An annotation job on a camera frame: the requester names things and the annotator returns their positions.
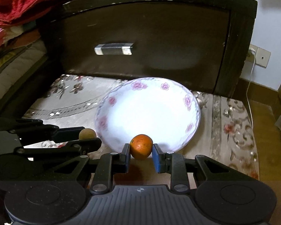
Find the orange tangerine front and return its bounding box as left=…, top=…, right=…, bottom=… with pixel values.
left=130, top=134, right=153, bottom=160

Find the stacked folded bedding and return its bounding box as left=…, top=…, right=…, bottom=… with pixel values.
left=0, top=28, right=46, bottom=108

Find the white power cable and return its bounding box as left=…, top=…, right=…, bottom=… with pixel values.
left=246, top=49, right=257, bottom=132

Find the silver drawer handle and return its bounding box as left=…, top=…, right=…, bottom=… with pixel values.
left=94, top=43, right=133, bottom=55

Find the floral embroidered table cloth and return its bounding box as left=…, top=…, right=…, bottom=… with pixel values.
left=24, top=75, right=259, bottom=178

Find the beige longan fruit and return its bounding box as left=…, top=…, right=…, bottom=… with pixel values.
left=79, top=128, right=97, bottom=140

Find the white floral porcelain bowl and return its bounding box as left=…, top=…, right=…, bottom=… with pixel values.
left=95, top=77, right=200, bottom=152

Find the dark wooden nightstand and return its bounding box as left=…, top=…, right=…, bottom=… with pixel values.
left=38, top=0, right=257, bottom=97

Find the white wall socket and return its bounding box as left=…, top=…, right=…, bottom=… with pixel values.
left=245, top=44, right=271, bottom=68

